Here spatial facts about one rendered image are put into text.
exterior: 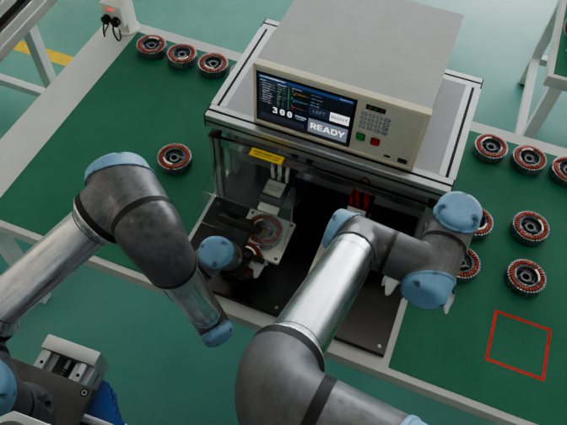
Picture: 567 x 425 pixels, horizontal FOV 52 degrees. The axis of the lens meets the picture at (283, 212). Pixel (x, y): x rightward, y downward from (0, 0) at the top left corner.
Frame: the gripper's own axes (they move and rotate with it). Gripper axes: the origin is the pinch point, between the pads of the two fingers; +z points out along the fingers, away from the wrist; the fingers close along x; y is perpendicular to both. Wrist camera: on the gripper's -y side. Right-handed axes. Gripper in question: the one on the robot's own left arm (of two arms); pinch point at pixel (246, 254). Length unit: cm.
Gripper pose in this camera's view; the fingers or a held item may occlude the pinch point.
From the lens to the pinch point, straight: 169.1
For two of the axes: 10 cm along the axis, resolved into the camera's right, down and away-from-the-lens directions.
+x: 9.3, 3.2, -1.8
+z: 1.3, 1.5, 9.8
